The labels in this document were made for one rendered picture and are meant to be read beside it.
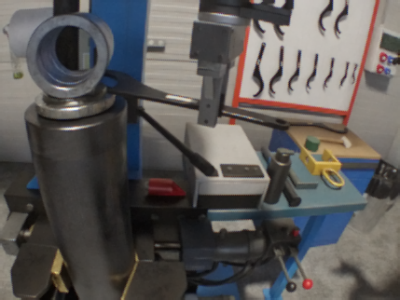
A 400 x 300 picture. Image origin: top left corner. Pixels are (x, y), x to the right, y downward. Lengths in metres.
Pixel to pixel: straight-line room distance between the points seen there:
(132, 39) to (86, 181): 0.52
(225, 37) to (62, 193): 0.39
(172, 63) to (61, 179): 2.12
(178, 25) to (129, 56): 1.62
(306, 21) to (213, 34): 2.46
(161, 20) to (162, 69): 0.46
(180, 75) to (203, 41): 2.22
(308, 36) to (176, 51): 1.29
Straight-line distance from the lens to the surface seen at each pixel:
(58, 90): 0.48
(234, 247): 0.90
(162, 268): 0.80
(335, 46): 2.98
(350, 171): 2.04
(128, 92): 0.45
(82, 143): 0.46
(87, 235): 0.60
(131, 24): 0.88
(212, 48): 0.33
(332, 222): 2.34
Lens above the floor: 1.66
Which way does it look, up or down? 29 degrees down
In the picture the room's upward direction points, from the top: 7 degrees clockwise
